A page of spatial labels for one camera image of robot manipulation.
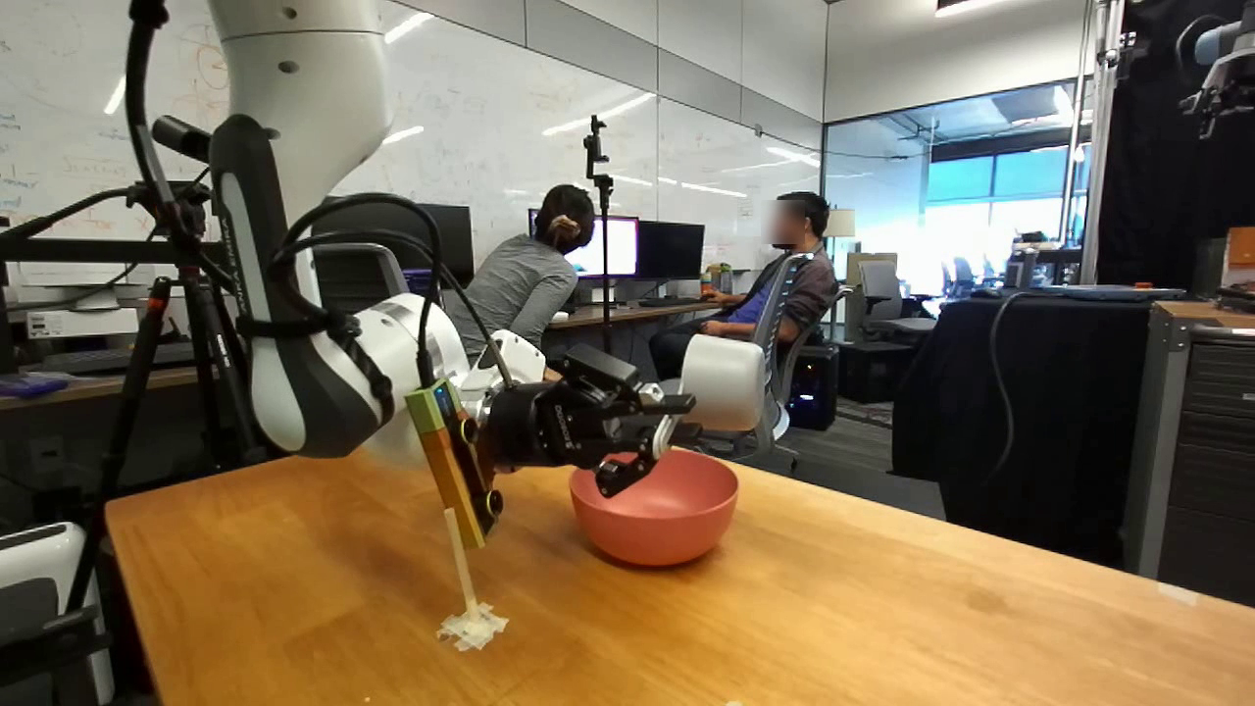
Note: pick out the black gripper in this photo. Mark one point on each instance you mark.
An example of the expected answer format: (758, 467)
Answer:
(553, 424)

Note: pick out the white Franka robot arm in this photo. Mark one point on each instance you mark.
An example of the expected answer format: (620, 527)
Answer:
(299, 81)

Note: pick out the peach plastic bowl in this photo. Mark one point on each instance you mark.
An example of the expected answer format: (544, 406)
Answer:
(651, 522)

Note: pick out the person in grey shirt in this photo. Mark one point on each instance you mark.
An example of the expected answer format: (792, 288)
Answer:
(524, 279)

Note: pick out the bright desk monitor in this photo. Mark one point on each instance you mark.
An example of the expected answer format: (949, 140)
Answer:
(614, 246)

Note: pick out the dark desk monitor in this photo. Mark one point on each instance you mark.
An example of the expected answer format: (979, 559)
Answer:
(672, 250)

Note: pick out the thin black stand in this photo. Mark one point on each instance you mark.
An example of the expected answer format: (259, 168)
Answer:
(603, 209)

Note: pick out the bearded seated man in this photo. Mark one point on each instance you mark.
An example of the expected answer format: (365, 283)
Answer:
(797, 279)

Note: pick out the black monitor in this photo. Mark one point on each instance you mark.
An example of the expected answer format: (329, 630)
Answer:
(443, 236)

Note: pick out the black draped table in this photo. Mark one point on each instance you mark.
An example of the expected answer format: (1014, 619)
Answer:
(1031, 417)

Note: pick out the wooden side desk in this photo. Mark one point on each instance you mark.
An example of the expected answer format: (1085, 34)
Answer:
(78, 387)

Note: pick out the grey metal tool cabinet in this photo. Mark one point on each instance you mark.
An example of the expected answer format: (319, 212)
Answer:
(1203, 446)

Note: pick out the white and black chair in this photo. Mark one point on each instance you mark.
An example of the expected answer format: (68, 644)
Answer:
(40, 552)

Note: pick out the orange green wrist camera mount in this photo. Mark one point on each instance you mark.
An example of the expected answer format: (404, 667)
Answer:
(457, 474)

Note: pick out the black camera tripod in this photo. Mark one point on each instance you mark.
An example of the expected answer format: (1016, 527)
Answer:
(199, 328)

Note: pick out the black bar camera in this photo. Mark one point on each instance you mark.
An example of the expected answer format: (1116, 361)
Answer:
(182, 140)

